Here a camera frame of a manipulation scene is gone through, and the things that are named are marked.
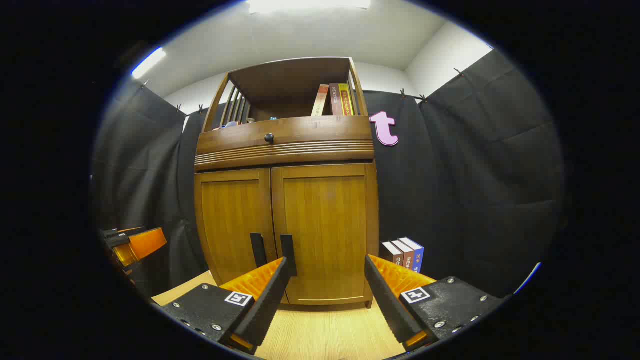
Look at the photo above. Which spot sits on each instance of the wooden cabinet drawer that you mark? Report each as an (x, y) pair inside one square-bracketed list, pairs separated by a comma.
[(310, 131)]

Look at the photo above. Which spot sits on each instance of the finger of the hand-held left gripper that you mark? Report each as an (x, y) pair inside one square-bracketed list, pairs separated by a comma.
[(147, 243), (124, 255)]

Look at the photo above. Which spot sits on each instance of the black backdrop cloth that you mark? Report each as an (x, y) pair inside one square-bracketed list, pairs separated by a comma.
[(475, 190)]

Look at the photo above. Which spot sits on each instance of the reddish brown thick book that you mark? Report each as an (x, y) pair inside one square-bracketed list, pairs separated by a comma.
[(406, 257)]

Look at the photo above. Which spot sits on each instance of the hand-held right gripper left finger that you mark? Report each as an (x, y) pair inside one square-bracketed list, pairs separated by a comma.
[(265, 305)]

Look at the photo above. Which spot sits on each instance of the wooden double-door shoe cabinet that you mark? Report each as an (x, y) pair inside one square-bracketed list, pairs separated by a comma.
[(285, 75)]

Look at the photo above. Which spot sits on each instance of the blue thick book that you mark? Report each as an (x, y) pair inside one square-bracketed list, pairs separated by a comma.
[(417, 255)]

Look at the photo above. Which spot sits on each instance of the wooden cabinet door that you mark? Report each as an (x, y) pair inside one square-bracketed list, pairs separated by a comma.
[(325, 225), (230, 220)]

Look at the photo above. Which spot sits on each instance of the black round drawer knob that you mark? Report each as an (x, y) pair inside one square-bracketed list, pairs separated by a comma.
[(269, 138)]

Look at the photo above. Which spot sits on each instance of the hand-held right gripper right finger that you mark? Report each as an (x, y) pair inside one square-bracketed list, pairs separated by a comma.
[(387, 300)]

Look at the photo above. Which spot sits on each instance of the tan book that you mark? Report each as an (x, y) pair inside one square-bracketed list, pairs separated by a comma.
[(320, 102)]

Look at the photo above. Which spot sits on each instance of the dark red book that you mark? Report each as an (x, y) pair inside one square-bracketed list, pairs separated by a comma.
[(334, 100)]

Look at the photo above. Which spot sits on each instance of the small ceiling light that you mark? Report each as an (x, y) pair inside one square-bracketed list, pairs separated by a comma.
[(148, 63)]

